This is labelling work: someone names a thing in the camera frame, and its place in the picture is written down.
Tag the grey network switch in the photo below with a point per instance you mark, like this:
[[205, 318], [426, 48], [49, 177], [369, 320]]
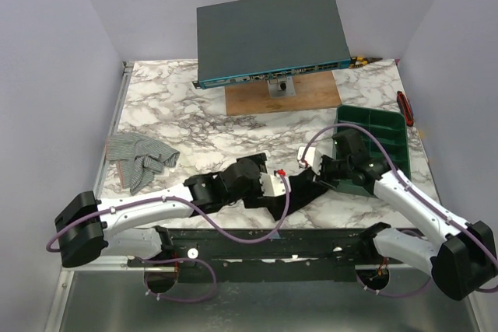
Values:
[[260, 40]]

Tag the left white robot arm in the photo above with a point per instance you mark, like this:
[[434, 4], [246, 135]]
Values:
[[88, 227]]

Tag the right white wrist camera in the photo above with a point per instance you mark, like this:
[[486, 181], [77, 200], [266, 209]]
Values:
[[309, 159]]

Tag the grey striped underwear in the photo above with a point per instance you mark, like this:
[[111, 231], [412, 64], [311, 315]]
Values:
[[139, 159]]

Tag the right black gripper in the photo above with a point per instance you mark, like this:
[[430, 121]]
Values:
[[324, 178]]

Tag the aluminium frame rail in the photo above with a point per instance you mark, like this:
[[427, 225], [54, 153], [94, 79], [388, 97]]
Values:
[[63, 287]]

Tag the black metal base rail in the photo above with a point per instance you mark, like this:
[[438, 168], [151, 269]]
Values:
[[290, 255]]

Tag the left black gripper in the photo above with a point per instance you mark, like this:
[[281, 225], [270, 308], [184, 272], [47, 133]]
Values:
[[260, 161]]

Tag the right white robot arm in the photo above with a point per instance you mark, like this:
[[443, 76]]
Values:
[[459, 256]]

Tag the grey metal stand bracket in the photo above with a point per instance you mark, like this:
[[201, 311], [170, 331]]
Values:
[[281, 88]]

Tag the red black utility knife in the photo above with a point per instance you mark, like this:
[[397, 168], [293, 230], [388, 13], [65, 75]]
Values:
[[405, 108]]

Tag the black underwear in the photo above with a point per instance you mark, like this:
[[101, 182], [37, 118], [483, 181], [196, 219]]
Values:
[[303, 191]]

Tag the brown plywood board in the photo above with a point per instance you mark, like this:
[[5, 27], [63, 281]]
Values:
[[303, 92]]

